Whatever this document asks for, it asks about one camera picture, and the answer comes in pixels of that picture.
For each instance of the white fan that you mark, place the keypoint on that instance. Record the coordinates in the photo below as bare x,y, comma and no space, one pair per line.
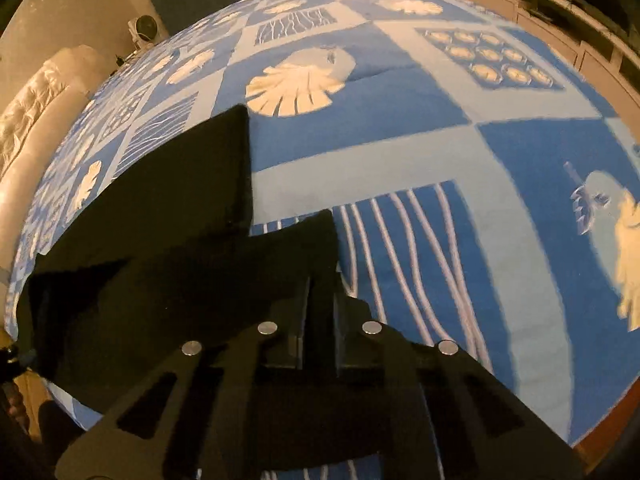
145,30

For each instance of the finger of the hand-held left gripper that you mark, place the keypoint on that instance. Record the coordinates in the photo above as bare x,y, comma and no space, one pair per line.
8,355

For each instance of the blue printed blanket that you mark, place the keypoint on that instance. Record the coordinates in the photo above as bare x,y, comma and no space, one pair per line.
400,160

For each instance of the white cabinet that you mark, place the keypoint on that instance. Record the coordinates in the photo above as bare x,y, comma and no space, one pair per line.
550,15

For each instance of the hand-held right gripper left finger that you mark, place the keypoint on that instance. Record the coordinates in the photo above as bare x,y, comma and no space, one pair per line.
302,322

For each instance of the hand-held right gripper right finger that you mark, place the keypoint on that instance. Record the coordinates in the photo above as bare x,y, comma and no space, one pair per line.
339,325

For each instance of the black pants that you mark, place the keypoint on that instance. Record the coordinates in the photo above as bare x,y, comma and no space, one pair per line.
175,210

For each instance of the white tufted headboard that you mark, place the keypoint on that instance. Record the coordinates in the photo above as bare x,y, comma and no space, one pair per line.
30,125

